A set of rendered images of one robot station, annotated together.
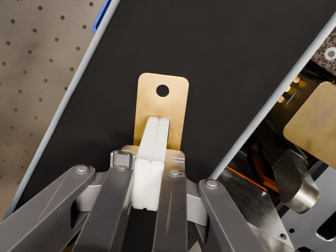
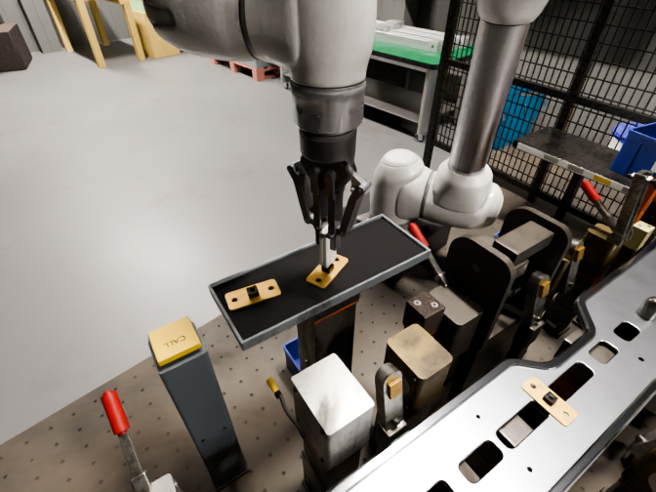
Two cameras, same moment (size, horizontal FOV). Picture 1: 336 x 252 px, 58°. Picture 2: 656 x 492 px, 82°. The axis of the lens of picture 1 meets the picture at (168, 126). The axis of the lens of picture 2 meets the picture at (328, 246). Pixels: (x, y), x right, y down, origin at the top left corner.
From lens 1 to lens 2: 0.59 m
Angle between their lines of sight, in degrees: 69
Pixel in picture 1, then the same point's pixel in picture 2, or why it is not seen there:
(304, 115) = (401, 336)
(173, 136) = (332, 273)
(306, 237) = not seen: outside the picture
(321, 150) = (409, 359)
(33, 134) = (160, 419)
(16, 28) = (225, 341)
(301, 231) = not seen: outside the picture
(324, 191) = (419, 457)
